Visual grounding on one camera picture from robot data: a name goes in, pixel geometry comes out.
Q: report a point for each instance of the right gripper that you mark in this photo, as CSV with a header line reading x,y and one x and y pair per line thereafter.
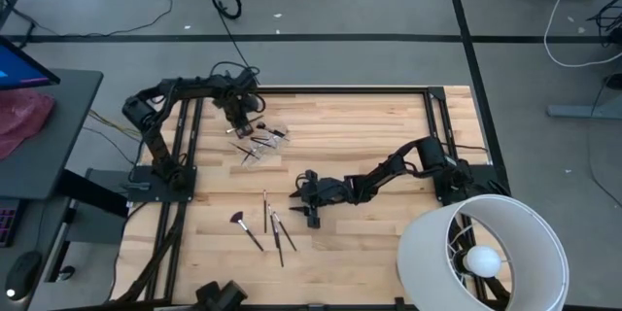
x,y
330,192

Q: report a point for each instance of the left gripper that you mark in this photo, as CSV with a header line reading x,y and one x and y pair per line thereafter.
x,y
243,112

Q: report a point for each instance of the black round-head makeup brush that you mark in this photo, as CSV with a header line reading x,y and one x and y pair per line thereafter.
x,y
261,127

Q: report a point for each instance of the clear acrylic organizer container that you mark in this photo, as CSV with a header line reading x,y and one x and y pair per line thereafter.
x,y
267,158

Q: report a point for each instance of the long black pen front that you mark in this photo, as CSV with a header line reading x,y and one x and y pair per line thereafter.
x,y
280,255

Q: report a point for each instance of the black fan makeup brush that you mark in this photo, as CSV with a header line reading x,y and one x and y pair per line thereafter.
x,y
237,217

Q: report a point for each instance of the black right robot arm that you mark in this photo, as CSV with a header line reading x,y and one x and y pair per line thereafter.
x,y
389,167

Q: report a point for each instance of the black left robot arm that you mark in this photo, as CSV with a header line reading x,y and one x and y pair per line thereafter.
x,y
194,88

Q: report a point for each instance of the black boxy object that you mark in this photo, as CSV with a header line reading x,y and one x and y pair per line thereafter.
x,y
221,296

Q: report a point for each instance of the white lamp shade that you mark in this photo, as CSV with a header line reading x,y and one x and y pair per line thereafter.
x,y
427,262

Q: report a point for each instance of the black desk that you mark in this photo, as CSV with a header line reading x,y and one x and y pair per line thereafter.
x,y
73,121

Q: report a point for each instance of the grey desk leg base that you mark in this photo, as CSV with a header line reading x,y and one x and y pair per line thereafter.
x,y
97,226

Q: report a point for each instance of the white light bulb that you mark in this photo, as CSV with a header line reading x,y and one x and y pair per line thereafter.
x,y
482,261

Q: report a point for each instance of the pink cloth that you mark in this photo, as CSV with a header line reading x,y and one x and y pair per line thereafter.
x,y
22,116

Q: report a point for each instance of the computer monitor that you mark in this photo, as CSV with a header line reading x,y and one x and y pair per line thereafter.
x,y
19,68

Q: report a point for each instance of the black keyboard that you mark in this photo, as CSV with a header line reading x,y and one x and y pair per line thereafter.
x,y
7,223

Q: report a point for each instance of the black computer mouse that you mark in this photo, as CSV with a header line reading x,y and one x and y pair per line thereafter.
x,y
24,272

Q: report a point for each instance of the grey desk foot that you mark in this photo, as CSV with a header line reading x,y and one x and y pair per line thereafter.
x,y
583,111

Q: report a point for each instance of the black aluminium table frame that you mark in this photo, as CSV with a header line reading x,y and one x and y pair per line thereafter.
x,y
340,90

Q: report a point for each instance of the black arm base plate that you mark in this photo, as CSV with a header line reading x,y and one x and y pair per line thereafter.
x,y
146,189
495,175

